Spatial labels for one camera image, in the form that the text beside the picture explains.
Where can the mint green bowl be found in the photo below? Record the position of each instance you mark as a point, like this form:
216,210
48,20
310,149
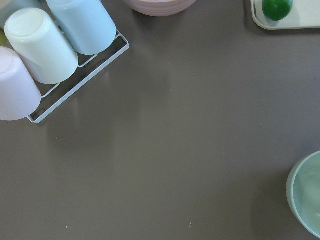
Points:
303,192

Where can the pink ribbed ice bowl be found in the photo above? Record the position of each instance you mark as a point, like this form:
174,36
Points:
159,8

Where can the light blue upturned cup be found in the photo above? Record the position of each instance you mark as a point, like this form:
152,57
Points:
86,24

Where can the pink upturned cup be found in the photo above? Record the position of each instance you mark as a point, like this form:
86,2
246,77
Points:
19,95

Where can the pale green upturned cup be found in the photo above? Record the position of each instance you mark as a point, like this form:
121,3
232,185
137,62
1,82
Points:
45,51

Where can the green lime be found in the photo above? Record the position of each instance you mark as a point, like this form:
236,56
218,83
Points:
276,10

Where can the cream rabbit tray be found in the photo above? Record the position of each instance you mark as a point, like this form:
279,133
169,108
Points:
305,14

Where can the white wire cup rack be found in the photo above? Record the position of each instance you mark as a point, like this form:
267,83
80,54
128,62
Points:
53,95

